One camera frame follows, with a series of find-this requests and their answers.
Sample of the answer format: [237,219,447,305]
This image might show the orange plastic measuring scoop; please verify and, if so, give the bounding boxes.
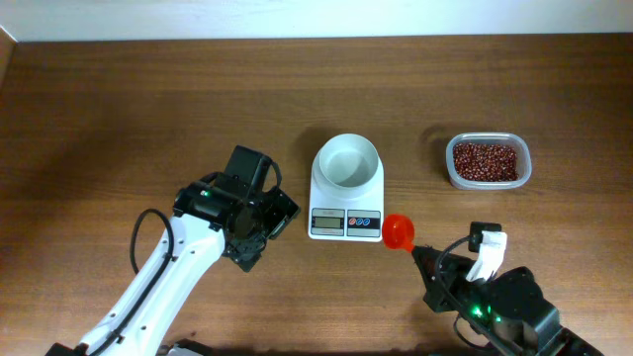
[382,214,415,253]

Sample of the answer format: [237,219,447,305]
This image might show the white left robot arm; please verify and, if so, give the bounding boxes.
[47,145,300,356]

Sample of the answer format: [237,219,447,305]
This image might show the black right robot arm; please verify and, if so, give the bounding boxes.
[411,246,602,356]

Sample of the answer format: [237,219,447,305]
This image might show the white digital kitchen scale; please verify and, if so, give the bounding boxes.
[308,154,385,242]

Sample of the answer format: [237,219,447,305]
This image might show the red beans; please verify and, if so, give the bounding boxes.
[452,143,518,183]

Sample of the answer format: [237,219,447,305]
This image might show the clear plastic container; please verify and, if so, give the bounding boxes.
[445,133,532,191]

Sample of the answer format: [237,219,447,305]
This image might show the white round bowl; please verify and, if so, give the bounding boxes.
[316,133,379,188]

